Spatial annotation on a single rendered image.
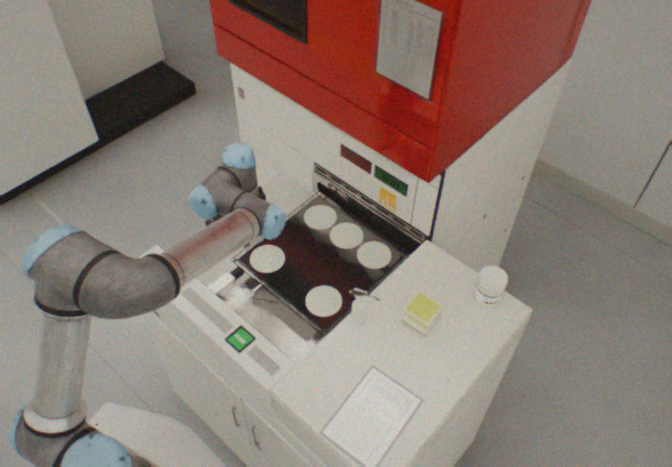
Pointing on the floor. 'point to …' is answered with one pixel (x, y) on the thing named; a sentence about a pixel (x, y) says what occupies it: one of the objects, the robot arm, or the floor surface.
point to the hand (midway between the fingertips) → (243, 247)
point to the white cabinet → (184, 352)
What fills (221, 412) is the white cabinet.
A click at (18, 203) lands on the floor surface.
